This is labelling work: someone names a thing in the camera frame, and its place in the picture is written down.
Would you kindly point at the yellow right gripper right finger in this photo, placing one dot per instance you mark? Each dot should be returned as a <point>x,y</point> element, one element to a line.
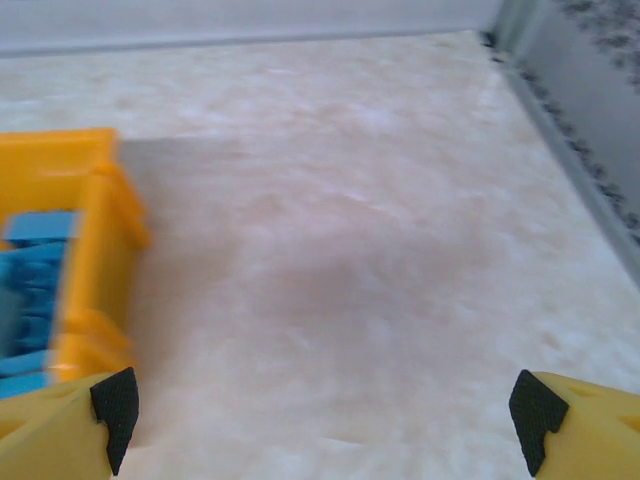
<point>595,435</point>

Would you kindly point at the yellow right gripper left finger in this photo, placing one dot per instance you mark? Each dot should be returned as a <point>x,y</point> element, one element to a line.
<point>50,435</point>

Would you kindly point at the blue lego brick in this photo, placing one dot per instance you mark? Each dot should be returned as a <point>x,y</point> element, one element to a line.
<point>40,227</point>
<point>20,372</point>
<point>35,285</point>

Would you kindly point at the orange plastic bin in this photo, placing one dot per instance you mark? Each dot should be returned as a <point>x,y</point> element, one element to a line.
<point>95,225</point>

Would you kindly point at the aluminium side frame rail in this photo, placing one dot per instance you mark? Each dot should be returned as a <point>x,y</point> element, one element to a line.
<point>575,162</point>

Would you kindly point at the aluminium frame post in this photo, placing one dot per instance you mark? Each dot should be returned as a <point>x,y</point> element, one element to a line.
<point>520,25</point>

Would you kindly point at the aluminium rear frame rail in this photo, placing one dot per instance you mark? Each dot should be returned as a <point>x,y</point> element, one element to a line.
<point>250,42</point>

